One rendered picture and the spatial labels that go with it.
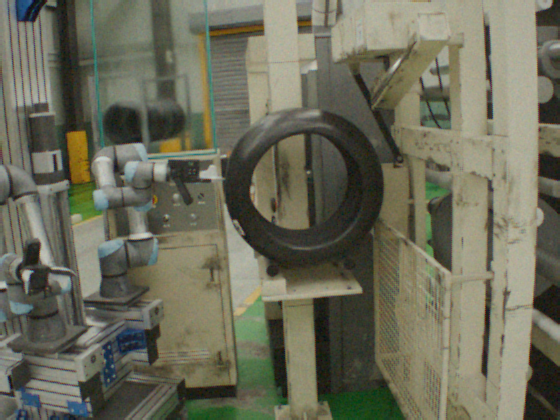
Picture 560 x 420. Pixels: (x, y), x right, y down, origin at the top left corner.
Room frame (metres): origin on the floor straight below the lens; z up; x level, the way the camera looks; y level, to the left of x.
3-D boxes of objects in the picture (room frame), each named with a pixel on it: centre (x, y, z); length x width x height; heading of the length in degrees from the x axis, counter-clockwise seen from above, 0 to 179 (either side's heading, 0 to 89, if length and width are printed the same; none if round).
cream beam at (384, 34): (2.02, -0.41, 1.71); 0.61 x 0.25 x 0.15; 3
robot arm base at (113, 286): (2.35, 0.73, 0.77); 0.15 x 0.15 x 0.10
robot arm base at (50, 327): (1.87, 0.87, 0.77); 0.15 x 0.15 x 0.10
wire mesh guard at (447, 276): (1.92, -0.45, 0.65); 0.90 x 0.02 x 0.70; 3
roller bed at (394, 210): (2.37, -0.48, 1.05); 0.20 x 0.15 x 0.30; 3
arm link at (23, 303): (1.69, 0.84, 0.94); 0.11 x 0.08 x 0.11; 137
